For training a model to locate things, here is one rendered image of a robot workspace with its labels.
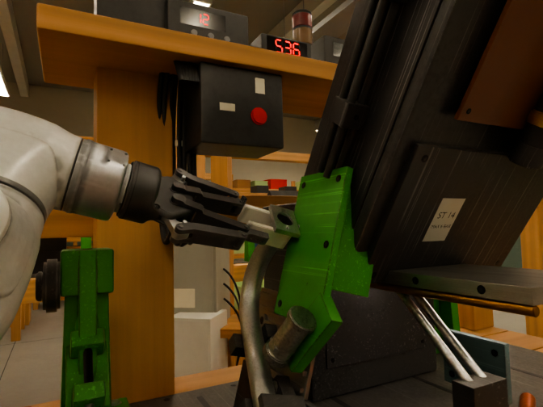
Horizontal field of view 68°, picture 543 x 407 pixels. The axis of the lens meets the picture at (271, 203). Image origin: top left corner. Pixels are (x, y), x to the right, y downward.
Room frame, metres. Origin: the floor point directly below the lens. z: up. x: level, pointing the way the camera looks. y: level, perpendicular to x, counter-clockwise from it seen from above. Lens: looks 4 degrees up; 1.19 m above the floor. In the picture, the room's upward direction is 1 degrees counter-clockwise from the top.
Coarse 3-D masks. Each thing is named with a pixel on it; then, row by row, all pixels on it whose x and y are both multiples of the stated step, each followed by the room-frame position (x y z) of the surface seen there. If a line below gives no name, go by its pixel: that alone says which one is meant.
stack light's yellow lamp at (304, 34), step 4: (296, 28) 0.96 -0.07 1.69; (300, 28) 0.96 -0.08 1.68; (304, 28) 0.96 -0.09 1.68; (308, 28) 0.96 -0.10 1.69; (296, 32) 0.96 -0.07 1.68; (300, 32) 0.96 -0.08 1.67; (304, 32) 0.96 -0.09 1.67; (308, 32) 0.96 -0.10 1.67; (312, 32) 0.98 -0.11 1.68; (296, 36) 0.96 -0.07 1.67; (300, 36) 0.96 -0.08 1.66; (304, 36) 0.96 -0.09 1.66; (308, 36) 0.96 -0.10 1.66; (312, 36) 0.97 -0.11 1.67; (300, 40) 0.96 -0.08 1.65; (304, 40) 0.96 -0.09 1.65; (308, 40) 0.96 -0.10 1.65; (312, 40) 0.97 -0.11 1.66
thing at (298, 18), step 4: (296, 12) 0.97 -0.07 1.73; (300, 12) 0.96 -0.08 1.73; (304, 12) 0.96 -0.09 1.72; (308, 12) 0.97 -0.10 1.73; (292, 16) 0.98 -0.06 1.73; (296, 16) 0.96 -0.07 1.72; (300, 16) 0.96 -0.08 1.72; (304, 16) 0.96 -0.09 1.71; (308, 16) 0.96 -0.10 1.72; (296, 20) 0.96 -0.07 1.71; (300, 20) 0.96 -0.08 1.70; (304, 20) 0.96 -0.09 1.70; (308, 20) 0.96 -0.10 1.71; (296, 24) 0.96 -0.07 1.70; (300, 24) 0.96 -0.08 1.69; (304, 24) 0.96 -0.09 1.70; (308, 24) 0.96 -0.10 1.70
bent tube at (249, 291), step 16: (272, 208) 0.59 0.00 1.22; (272, 224) 0.57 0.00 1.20; (288, 224) 0.60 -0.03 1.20; (256, 256) 0.61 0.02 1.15; (272, 256) 0.62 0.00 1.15; (256, 272) 0.62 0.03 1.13; (256, 288) 0.62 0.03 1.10; (240, 304) 0.62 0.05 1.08; (256, 304) 0.61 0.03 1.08; (240, 320) 0.60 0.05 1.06; (256, 320) 0.59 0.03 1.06; (256, 336) 0.57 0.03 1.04; (256, 352) 0.55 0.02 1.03; (256, 368) 0.53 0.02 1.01; (256, 384) 0.51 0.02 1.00; (272, 384) 0.52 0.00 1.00; (256, 400) 0.50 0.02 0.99
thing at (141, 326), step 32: (96, 96) 0.72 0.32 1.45; (128, 96) 0.75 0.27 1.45; (96, 128) 0.72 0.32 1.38; (128, 128) 0.75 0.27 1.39; (160, 128) 0.77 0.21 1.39; (128, 160) 0.75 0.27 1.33; (160, 160) 0.77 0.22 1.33; (96, 224) 0.72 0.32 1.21; (128, 224) 0.75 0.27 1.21; (128, 256) 0.75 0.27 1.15; (160, 256) 0.77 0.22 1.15; (128, 288) 0.75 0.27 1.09; (160, 288) 0.77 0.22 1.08; (128, 320) 0.75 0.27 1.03; (160, 320) 0.77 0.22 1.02; (480, 320) 1.20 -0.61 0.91; (128, 352) 0.75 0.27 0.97; (160, 352) 0.77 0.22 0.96; (128, 384) 0.75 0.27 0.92; (160, 384) 0.77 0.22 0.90
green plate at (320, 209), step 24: (312, 192) 0.58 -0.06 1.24; (336, 192) 0.52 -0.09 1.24; (312, 216) 0.56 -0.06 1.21; (336, 216) 0.51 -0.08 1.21; (312, 240) 0.55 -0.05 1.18; (336, 240) 0.51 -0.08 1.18; (288, 264) 0.59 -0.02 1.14; (312, 264) 0.53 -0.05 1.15; (336, 264) 0.52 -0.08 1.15; (360, 264) 0.54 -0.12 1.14; (288, 288) 0.57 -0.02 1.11; (312, 288) 0.52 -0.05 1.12; (336, 288) 0.52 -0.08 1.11; (360, 288) 0.54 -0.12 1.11
